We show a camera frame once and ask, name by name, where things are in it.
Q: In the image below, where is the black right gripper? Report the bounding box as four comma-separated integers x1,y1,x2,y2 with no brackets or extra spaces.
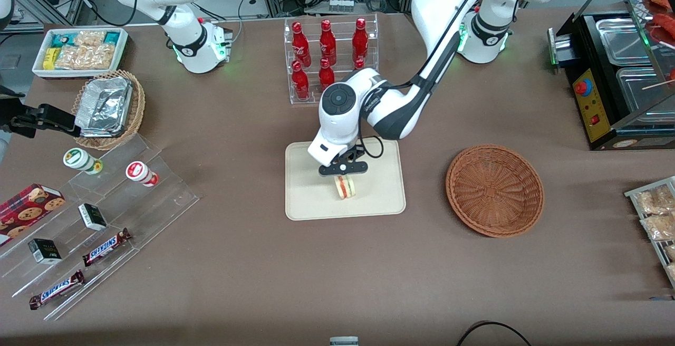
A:
7,104,80,139

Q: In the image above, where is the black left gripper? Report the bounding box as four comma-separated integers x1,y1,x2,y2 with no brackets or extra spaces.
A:
319,147,369,186

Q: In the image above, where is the triangular sandwich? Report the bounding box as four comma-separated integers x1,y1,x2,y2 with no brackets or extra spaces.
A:
333,175,357,200

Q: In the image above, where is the beige plastic tray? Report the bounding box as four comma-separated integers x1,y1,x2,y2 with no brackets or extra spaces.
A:
285,139,407,221

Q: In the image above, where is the light wicker basket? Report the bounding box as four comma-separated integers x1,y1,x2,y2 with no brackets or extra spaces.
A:
71,70,146,151

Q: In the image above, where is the brown wicker basket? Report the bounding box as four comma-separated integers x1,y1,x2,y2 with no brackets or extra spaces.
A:
446,145,545,238

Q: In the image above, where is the tray of packaged snacks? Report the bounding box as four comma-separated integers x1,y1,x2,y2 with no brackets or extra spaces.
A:
624,176,675,290

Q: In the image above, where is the green lid drink bottle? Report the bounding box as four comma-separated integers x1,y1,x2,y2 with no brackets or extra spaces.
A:
63,148,103,175

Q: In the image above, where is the aluminium foil container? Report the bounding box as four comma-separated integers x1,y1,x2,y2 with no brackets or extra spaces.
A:
74,76,133,138

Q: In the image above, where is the white snack bin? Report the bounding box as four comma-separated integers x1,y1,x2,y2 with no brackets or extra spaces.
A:
32,27,129,80

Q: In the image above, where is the clear rice cracker bag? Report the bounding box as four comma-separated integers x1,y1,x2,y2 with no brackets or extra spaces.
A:
54,44,115,70

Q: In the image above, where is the clear acrylic bottle rack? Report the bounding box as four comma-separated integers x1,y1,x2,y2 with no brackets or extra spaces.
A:
283,14,379,105

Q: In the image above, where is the red cookie box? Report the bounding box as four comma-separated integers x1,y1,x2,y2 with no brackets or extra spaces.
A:
0,183,66,246

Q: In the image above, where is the red lid drink bottle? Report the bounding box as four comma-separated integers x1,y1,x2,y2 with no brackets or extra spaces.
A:
126,161,159,187

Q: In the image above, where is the small black box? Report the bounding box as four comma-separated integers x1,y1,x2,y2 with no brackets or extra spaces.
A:
27,238,62,265
78,203,108,232

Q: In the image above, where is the clear acrylic stepped shelf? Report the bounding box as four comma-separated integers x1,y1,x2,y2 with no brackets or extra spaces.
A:
0,134,200,321

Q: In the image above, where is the Snickers bar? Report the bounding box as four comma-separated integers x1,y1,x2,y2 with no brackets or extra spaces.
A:
29,270,85,311
82,228,132,267

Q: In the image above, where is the black hot food display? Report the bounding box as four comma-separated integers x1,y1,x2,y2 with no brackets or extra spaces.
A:
547,0,675,151

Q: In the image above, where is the clear snack bag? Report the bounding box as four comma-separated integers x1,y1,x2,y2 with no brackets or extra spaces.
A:
641,213,675,241
635,185,675,215

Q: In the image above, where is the black floor cable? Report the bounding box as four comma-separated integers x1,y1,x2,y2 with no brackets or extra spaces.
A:
456,321,533,346

